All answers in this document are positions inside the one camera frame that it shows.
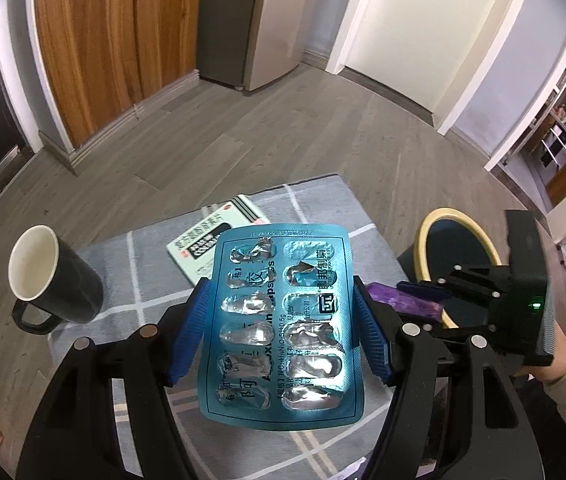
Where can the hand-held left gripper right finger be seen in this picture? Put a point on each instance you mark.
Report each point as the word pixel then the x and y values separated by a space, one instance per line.
pixel 374 330

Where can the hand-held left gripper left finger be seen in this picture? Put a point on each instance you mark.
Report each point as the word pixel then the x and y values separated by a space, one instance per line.
pixel 188 330

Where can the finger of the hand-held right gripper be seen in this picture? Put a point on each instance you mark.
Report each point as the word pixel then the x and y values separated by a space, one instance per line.
pixel 473 282
pixel 470 327

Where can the purple plastic wrapper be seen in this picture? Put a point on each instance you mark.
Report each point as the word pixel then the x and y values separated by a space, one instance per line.
pixel 398 302

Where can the yellow rimmed trash bin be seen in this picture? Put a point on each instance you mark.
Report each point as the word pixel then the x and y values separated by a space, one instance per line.
pixel 425 240

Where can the teal blister pack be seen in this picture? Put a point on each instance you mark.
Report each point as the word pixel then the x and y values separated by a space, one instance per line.
pixel 283 320

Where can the grey checked cloth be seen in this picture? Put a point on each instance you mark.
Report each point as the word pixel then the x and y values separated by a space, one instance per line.
pixel 128 290

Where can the white green medicine box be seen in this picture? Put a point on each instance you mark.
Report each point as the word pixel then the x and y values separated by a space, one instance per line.
pixel 203 245

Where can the black mug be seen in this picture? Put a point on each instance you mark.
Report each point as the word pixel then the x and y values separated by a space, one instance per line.
pixel 63 290

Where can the white door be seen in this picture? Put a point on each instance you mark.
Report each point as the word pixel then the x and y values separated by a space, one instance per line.
pixel 423 25

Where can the wooden door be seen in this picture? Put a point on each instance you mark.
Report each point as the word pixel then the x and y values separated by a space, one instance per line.
pixel 113 45

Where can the stainless steel fridge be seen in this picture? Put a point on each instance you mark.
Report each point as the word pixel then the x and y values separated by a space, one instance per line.
pixel 243 20

